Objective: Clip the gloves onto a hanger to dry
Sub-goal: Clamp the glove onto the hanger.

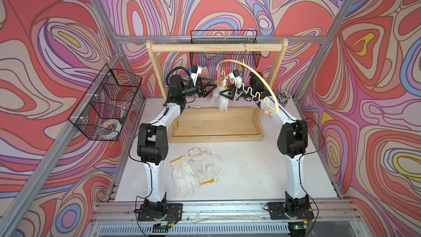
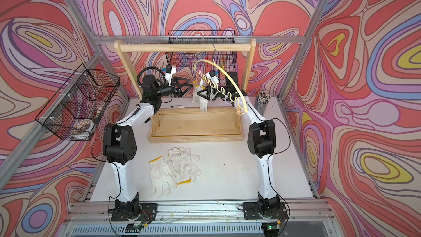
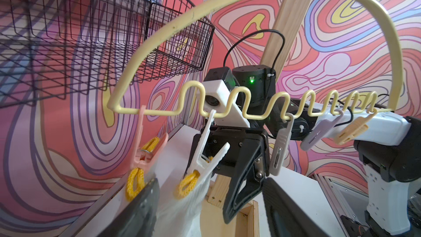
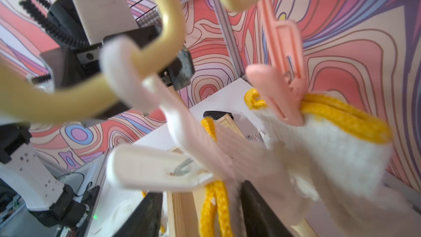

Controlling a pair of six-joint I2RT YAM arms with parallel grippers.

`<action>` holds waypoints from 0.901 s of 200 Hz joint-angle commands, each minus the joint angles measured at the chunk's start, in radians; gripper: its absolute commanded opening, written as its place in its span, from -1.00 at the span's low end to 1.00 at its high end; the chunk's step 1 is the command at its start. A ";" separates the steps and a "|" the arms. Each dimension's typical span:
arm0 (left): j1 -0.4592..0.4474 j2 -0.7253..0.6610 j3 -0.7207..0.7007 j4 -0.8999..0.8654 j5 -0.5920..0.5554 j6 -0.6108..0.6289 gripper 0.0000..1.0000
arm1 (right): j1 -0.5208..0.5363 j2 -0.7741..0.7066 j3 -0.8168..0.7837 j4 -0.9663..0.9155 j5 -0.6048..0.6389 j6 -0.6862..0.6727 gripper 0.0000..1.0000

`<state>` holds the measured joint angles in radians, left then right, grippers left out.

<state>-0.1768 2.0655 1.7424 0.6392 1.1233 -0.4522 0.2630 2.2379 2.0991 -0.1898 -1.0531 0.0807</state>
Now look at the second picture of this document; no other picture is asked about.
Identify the wooden hanging rack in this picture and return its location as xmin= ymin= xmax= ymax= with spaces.
xmin=114 ymin=39 xmax=257 ymax=143

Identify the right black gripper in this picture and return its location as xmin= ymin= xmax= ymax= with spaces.
xmin=197 ymin=83 xmax=230 ymax=101

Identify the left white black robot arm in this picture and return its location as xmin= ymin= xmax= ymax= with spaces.
xmin=103 ymin=75 xmax=193 ymax=222

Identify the aluminium front rail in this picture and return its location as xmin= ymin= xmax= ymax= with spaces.
xmin=60 ymin=199 xmax=343 ymax=237

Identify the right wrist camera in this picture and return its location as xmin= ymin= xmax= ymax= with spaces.
xmin=206 ymin=70 xmax=219 ymax=86

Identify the yellow curved clip hanger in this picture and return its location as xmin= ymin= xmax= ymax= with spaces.
xmin=193 ymin=44 xmax=250 ymax=116

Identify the white glove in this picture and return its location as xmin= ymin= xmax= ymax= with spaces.
xmin=167 ymin=147 xmax=202 ymax=185
xmin=192 ymin=84 xmax=202 ymax=103
xmin=199 ymin=95 xmax=208 ymax=113
xmin=149 ymin=156 xmax=178 ymax=198

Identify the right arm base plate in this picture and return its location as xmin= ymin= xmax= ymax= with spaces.
xmin=237 ymin=201 xmax=288 ymax=221

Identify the back black wire basket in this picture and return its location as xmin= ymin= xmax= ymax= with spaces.
xmin=166 ymin=29 xmax=237 ymax=69

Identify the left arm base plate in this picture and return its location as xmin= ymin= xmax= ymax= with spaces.
xmin=111 ymin=202 xmax=158 ymax=222

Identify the side black wire basket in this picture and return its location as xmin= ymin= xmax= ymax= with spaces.
xmin=35 ymin=65 xmax=120 ymax=141

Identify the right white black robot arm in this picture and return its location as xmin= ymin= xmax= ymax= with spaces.
xmin=220 ymin=72 xmax=282 ymax=219

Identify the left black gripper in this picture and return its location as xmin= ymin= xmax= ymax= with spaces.
xmin=153 ymin=78 xmax=191 ymax=101

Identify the mesh pencil cup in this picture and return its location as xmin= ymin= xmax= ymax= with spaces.
xmin=254 ymin=91 xmax=271 ymax=115

